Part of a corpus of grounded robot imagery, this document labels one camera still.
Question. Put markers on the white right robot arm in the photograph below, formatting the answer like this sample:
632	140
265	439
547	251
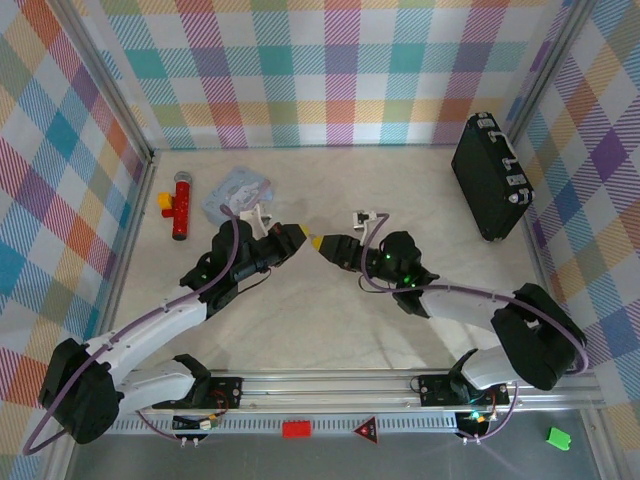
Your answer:
460	305

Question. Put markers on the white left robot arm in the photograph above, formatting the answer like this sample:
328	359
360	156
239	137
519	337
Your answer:
150	320

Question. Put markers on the blue cartoon tin box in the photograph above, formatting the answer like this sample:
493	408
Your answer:
235	192

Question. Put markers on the red glitter toy microphone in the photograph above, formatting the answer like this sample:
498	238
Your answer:
181	205

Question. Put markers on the small red toy block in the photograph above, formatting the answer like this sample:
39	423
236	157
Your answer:
167	212

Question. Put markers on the yellow toy block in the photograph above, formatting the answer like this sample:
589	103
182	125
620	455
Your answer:
164	200

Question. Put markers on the black hard case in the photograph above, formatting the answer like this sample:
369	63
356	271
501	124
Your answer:
485	175

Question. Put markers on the red triangle sticker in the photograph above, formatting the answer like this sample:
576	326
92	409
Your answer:
366	429

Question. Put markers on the red rectangular block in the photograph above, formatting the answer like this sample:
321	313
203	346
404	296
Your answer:
296	430

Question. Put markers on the green plastic piece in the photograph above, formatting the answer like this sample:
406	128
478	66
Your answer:
559	438

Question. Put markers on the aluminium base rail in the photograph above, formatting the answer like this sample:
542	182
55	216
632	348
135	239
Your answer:
325	390

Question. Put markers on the aluminium frame post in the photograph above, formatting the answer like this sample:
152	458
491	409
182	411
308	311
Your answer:
550	65
105	75

